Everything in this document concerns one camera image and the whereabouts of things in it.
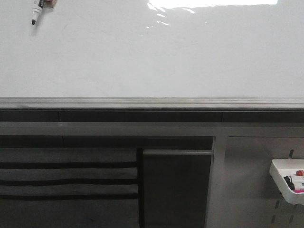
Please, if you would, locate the grey aluminium whiteboard ledge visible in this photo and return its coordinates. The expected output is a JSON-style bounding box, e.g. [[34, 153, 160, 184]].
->
[[0, 97, 304, 112]]

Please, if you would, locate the red capped marker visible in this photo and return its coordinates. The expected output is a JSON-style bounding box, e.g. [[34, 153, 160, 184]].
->
[[295, 170, 304, 177]]

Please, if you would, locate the black white whiteboard marker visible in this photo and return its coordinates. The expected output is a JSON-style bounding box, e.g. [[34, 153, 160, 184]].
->
[[31, 0, 57, 25]]

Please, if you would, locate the grey fabric pocket organizer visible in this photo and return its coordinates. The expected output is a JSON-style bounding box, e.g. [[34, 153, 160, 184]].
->
[[0, 148, 144, 228]]

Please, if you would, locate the dark grey panel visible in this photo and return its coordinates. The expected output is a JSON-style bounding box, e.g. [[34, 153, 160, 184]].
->
[[143, 149, 213, 228]]

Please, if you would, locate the white whiteboard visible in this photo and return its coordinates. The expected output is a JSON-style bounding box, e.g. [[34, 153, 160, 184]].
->
[[0, 0, 304, 98]]

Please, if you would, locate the black capped marker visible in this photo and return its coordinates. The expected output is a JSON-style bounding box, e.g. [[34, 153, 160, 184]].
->
[[284, 176, 304, 183]]

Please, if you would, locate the grey metal pegboard frame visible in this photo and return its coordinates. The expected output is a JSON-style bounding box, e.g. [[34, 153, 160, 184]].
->
[[0, 122, 304, 228]]

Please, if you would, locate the white plastic marker tray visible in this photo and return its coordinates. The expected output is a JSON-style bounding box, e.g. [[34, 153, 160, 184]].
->
[[269, 159, 304, 205]]

